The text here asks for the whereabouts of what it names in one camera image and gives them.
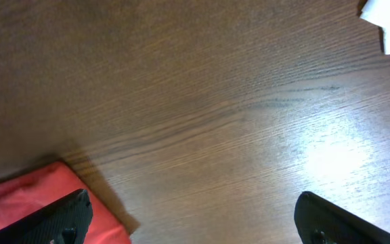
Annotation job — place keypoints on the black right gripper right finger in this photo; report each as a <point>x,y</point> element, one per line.
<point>320,221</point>

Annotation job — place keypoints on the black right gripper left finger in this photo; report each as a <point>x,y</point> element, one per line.
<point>65,221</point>

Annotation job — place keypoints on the orange polo shirt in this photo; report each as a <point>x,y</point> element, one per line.
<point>30,192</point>

